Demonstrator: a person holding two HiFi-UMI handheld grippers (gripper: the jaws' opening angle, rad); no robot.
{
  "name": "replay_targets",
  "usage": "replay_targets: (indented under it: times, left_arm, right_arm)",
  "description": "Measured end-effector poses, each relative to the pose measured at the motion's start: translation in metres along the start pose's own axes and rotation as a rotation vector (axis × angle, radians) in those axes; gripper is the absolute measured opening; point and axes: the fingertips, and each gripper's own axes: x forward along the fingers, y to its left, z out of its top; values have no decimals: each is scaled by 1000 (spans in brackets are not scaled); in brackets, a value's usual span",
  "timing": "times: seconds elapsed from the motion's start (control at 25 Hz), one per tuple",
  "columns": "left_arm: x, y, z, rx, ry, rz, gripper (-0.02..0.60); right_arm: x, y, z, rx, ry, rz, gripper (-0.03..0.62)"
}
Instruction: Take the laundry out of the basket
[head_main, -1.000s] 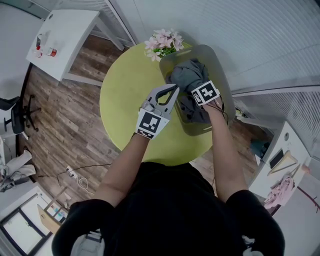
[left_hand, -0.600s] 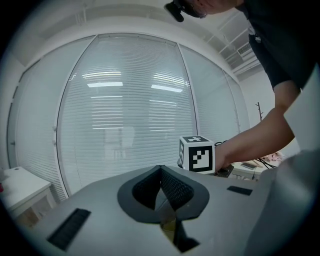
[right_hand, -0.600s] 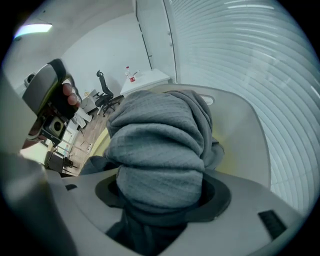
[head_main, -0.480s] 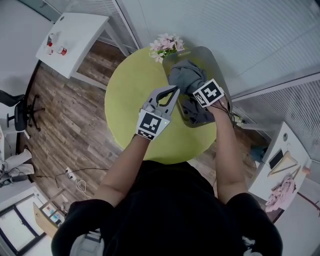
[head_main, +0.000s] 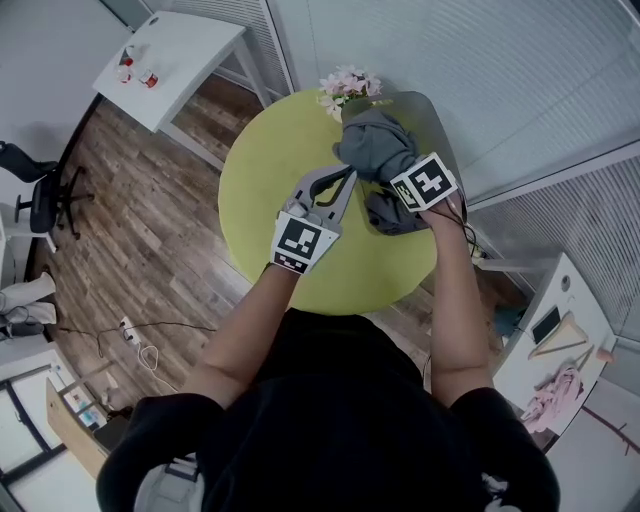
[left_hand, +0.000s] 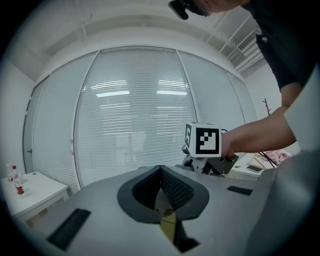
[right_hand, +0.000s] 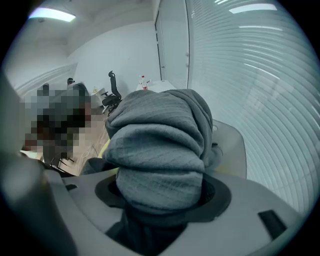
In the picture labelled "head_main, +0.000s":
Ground white power strip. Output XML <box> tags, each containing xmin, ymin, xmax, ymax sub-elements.
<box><xmin>118</xmin><ymin>315</ymin><xmax>144</xmax><ymax>347</ymax></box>

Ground light grey strapped pack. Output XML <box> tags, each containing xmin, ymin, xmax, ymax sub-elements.
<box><xmin>133</xmin><ymin>452</ymin><xmax>204</xmax><ymax>512</ymax></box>

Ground white desk with grommet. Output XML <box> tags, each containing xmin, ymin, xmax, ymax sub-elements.
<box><xmin>472</xmin><ymin>252</ymin><xmax>619</xmax><ymax>454</ymax></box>

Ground grey clothes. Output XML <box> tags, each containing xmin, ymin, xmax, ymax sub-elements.
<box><xmin>333</xmin><ymin>109</ymin><xmax>432</xmax><ymax>236</ymax></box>

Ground light wooden cabinet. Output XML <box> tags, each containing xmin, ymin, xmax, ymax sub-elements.
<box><xmin>45</xmin><ymin>377</ymin><xmax>110</xmax><ymax>481</ymax></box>

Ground black office chair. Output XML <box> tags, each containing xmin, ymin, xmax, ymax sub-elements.
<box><xmin>0</xmin><ymin>141</ymin><xmax>96</xmax><ymax>240</ymax></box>

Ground round yellow-green table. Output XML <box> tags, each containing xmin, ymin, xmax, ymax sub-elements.
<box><xmin>218</xmin><ymin>88</ymin><xmax>469</xmax><ymax>316</ymax></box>

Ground white rectangular table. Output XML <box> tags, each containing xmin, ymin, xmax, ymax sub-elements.
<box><xmin>92</xmin><ymin>10</ymin><xmax>275</xmax><ymax>174</ymax></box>

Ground grey plastic bin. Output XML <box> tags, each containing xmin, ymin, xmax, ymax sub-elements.
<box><xmin>341</xmin><ymin>90</ymin><xmax>470</xmax><ymax>236</ymax></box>

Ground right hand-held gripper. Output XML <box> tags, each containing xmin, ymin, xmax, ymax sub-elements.
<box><xmin>388</xmin><ymin>152</ymin><xmax>460</xmax><ymax>214</ymax></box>

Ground pink potted flowers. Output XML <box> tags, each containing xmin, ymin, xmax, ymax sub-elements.
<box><xmin>317</xmin><ymin>63</ymin><xmax>384</xmax><ymax>124</ymax></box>

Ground teal cloth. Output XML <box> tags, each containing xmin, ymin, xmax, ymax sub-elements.
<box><xmin>494</xmin><ymin>304</ymin><xmax>529</xmax><ymax>339</ymax></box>

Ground white coiled cable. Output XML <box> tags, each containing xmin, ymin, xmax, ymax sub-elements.
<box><xmin>137</xmin><ymin>342</ymin><xmax>177</xmax><ymax>392</ymax></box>

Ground person's right forearm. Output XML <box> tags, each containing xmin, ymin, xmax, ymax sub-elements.
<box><xmin>422</xmin><ymin>205</ymin><xmax>494</xmax><ymax>407</ymax></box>

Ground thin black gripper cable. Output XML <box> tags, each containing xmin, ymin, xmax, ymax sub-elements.
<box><xmin>428</xmin><ymin>197</ymin><xmax>484</xmax><ymax>257</ymax></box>

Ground pink crumpled cloth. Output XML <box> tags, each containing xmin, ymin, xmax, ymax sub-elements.
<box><xmin>519</xmin><ymin>363</ymin><xmax>587</xmax><ymax>436</ymax></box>

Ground dark brown box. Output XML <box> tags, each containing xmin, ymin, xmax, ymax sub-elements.
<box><xmin>94</xmin><ymin>413</ymin><xmax>133</xmax><ymax>454</ymax></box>

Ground wooden triangle hanger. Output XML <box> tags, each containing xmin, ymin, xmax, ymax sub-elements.
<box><xmin>527</xmin><ymin>310</ymin><xmax>592</xmax><ymax>361</ymax></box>

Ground black framed glass door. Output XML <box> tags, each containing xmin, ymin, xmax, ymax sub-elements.
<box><xmin>0</xmin><ymin>364</ymin><xmax>67</xmax><ymax>485</ymax></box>

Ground person's black shirt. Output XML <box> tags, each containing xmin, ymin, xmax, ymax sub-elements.
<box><xmin>97</xmin><ymin>307</ymin><xmax>561</xmax><ymax>512</ymax></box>

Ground person's left forearm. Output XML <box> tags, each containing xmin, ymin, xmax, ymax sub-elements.
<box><xmin>192</xmin><ymin>262</ymin><xmax>301</xmax><ymax>407</ymax></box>

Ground black phone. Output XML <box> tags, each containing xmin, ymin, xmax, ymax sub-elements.
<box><xmin>531</xmin><ymin>305</ymin><xmax>563</xmax><ymax>346</ymax></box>

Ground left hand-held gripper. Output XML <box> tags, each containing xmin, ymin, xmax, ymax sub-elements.
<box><xmin>269</xmin><ymin>165</ymin><xmax>359</xmax><ymax>275</ymax></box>

